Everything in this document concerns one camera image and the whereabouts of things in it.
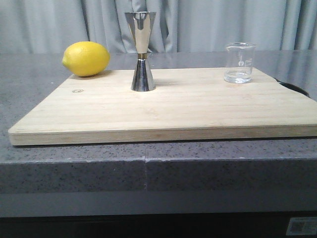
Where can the yellow lemon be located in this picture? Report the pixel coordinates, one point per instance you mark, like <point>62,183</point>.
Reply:
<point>86,58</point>

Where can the steel double jigger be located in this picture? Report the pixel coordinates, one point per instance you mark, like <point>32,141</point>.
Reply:
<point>140,25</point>

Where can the white QR code label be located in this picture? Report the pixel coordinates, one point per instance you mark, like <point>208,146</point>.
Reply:
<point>302,226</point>

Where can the grey curtain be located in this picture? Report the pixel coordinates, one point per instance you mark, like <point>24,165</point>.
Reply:
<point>49,26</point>

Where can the clear glass beaker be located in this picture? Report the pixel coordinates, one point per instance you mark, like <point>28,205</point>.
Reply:
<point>239,62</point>

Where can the light wooden cutting board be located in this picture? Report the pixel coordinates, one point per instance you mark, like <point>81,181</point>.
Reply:
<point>187,104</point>

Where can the black cutting board handle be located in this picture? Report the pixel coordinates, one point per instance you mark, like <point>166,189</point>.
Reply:
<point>293,87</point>

